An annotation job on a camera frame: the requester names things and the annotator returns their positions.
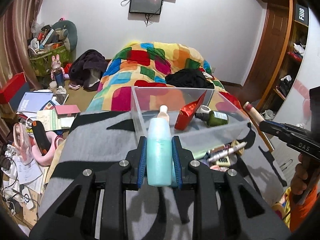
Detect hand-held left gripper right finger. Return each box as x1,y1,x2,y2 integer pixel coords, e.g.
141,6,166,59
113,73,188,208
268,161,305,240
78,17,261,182
171,135,292,240

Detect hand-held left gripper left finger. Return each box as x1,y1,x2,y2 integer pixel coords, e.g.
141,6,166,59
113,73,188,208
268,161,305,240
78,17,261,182
30,136,148,240

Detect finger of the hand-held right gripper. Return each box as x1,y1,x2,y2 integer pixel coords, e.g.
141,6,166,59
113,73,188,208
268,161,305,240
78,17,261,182
259,120,312,133
274,130,302,145

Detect teal plastic bottle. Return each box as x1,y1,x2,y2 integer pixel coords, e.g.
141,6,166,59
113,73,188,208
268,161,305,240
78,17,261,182
146,105,173,187

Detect clear plastic box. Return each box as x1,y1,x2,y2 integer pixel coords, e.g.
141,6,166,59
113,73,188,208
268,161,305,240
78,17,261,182
131,86,252,159

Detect person's right forearm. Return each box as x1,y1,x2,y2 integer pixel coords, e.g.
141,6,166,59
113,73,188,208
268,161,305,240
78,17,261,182
287,187,320,233

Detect person's right hand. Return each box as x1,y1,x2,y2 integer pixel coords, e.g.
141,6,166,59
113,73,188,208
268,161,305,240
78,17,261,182
292,154,317,203

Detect red foil packet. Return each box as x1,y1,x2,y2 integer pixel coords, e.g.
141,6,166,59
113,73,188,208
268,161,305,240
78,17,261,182
174,90,207,131

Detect silver cosmetic pen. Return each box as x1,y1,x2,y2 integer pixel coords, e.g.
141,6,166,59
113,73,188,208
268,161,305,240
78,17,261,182
207,141,248,163

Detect dark green bottle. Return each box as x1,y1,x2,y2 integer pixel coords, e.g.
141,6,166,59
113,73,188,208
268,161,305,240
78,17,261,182
195,110,229,127

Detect wooden door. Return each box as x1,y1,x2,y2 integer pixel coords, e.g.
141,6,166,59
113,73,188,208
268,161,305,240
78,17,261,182
244,2,293,107

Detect wooden wardrobe shelf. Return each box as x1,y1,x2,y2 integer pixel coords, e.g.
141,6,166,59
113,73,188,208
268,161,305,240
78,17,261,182
241,0,311,112

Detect black cloth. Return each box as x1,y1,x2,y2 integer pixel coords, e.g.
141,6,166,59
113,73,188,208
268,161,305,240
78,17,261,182
165,68,215,89

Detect pink house-shaped box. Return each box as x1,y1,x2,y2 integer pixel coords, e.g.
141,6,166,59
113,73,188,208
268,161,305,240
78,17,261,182
54,105,80,118

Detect pink curved massager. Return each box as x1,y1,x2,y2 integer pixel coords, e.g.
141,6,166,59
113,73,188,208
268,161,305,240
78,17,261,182
31,132,67,167

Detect colourful patchwork blanket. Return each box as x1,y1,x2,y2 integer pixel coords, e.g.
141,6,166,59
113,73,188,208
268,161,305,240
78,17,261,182
86,41,245,122

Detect green and white booklet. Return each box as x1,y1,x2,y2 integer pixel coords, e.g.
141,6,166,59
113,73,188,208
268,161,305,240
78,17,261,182
37,109,63,132

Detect black and orange tool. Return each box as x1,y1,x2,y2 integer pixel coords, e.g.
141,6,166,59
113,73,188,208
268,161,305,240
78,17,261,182
31,120,52,155

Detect dark purple cloth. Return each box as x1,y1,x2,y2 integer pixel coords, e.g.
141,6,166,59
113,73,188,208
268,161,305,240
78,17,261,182
69,49,107,92

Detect loose white papers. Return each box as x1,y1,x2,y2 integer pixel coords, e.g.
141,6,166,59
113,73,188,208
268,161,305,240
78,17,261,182
14,155,43,193

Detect black printed box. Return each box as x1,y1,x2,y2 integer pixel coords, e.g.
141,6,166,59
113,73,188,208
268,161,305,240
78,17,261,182
295,4,309,27

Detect blue drink bottle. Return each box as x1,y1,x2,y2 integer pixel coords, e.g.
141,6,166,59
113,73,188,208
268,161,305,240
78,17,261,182
54,70,64,88

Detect pink transparent bag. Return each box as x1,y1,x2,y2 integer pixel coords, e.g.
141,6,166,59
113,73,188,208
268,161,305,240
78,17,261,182
14,123,33,163

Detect light blue book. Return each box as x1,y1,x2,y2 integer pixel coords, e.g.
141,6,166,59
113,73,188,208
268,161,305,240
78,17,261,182
16,92,54,113

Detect pink rabbit toy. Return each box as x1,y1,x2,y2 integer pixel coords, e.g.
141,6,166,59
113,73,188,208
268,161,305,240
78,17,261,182
51,54,66,80

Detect green storage bag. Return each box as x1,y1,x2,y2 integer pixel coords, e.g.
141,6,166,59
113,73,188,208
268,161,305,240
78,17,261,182
29,44,73,77

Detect grey neck pillow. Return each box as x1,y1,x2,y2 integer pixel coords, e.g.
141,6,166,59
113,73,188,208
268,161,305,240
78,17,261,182
50,20,78,53

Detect red box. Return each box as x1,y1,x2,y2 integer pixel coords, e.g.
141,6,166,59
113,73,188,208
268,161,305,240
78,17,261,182
0,72,27,104

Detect striped curtain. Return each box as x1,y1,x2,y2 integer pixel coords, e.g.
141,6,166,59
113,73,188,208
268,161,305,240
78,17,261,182
0,0,52,94

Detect small wall monitor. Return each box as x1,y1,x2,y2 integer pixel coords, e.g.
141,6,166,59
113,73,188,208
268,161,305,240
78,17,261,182
129,0,164,15

